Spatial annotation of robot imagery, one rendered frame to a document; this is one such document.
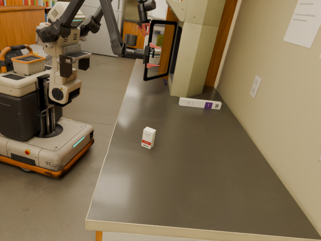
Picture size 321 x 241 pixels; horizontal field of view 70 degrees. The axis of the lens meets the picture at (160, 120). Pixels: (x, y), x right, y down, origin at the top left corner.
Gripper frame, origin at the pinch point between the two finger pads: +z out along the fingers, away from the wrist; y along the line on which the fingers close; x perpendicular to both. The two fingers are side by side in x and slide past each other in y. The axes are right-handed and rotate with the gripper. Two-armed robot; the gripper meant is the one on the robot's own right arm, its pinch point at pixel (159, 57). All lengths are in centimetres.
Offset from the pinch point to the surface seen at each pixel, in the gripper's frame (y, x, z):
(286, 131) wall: -16, -54, 56
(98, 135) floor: -111, 107, -52
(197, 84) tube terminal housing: -16.4, 18.5, 30.5
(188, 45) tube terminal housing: 9.0, 8.2, 17.1
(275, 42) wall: 18, -22, 55
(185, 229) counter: -36, -92, 10
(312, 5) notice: 33, -41, 55
